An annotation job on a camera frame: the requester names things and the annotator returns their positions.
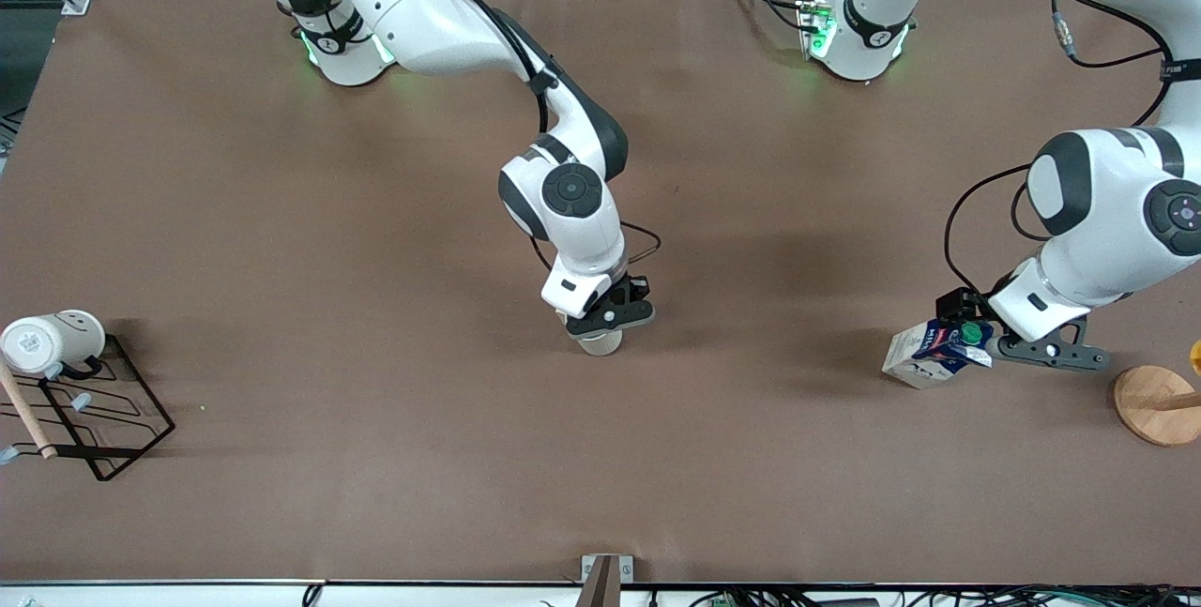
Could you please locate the white smiley face mug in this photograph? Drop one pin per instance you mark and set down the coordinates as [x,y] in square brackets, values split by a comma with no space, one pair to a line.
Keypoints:
[52,340]

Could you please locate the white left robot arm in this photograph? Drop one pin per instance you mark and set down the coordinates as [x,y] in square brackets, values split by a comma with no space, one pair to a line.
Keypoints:
[1117,213]

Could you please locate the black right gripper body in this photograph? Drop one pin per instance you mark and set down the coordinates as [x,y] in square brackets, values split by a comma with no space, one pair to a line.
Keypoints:
[635,288]

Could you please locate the yellow object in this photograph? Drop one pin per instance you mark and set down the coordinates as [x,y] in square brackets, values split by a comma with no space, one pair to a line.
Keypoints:
[1196,356]

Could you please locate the blue white milk carton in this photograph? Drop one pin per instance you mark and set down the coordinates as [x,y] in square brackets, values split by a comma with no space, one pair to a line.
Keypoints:
[929,358]

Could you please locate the brown table cover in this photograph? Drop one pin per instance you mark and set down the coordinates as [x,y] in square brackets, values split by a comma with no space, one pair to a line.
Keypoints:
[375,457]

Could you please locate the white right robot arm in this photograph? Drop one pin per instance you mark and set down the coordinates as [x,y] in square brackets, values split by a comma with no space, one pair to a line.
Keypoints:
[422,16]

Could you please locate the pale blue peg cap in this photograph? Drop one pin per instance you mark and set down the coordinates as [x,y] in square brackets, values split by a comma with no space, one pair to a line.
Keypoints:
[81,401]
[7,455]
[53,371]

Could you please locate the round wooden stand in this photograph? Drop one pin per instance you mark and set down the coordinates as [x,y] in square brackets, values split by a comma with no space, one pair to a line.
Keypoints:
[1149,401]

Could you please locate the metal bracket with post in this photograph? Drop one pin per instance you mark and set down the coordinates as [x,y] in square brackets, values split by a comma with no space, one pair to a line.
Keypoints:
[600,579]

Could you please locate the grey ceramic cup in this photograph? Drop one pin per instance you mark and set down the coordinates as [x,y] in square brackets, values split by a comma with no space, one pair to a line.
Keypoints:
[600,344]

